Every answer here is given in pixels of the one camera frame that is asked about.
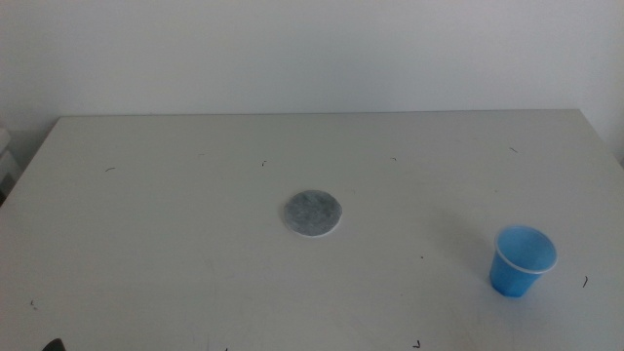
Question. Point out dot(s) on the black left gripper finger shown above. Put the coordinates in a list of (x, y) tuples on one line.
[(54, 346)]

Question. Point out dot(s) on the blue plastic cup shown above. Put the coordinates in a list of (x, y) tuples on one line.
[(517, 278)]

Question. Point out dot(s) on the round grey felt cup mat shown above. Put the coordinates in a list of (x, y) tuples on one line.
[(312, 213)]

